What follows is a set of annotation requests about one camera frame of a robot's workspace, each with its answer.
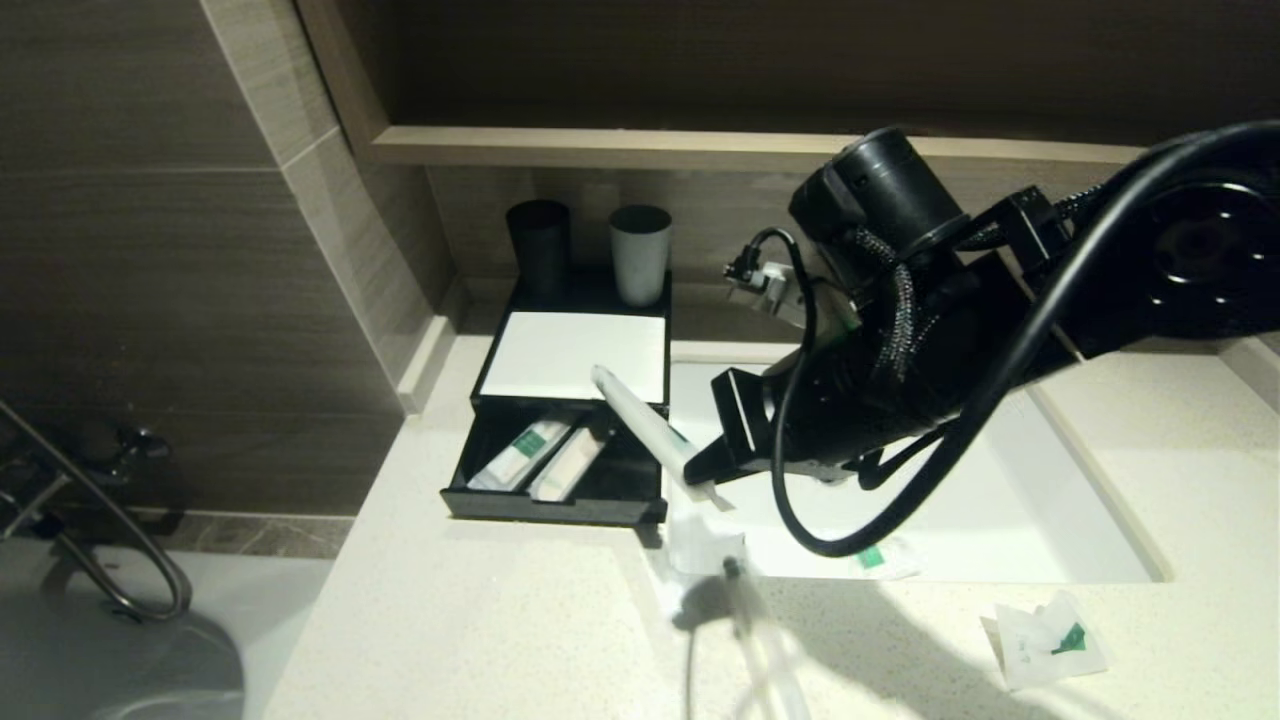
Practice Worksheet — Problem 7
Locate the black box drawer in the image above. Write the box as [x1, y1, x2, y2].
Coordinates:
[440, 398, 670, 529]

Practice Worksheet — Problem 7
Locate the white sink basin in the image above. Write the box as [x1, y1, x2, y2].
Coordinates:
[667, 345, 1169, 586]

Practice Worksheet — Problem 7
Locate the chrome bathtub mixer tap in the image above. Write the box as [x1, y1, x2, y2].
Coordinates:
[0, 425, 179, 546]

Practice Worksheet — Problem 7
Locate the metal shower hose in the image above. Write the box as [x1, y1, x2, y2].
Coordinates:
[0, 400, 194, 623]

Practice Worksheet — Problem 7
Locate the wooden wall shelf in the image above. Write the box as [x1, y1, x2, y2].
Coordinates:
[372, 126, 1146, 176]

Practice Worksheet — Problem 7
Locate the long packet small green mark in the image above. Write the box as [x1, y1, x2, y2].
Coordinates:
[720, 558, 813, 720]

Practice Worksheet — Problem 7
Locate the white tube packet green label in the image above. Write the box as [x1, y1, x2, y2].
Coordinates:
[466, 419, 573, 492]

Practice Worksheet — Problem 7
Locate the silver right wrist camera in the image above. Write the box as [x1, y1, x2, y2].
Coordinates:
[725, 255, 806, 326]

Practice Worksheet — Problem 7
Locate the grey cup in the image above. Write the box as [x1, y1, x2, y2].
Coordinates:
[609, 205, 673, 308]

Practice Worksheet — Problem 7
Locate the black amenity box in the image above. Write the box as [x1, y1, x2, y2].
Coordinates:
[468, 268, 673, 441]

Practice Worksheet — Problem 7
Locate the white bathtub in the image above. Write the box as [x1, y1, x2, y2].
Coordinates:
[0, 540, 336, 720]

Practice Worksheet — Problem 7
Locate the small packet with pink item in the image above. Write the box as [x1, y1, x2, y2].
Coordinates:
[850, 540, 923, 583]

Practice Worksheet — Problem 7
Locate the beige flat packet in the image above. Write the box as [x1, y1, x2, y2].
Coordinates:
[527, 427, 607, 503]

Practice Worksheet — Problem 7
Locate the crumpled shower cap packet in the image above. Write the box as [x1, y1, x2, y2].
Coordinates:
[982, 590, 1111, 693]

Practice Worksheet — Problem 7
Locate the black camera cable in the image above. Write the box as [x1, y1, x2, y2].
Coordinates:
[735, 120, 1280, 559]

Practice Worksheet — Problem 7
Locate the long packet large green label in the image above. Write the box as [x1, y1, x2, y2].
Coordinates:
[590, 365, 736, 511]

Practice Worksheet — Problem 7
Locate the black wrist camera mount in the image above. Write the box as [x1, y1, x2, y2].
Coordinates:
[985, 188, 1066, 276]

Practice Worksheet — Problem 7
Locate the black cup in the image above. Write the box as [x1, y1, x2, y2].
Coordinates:
[506, 200, 572, 296]

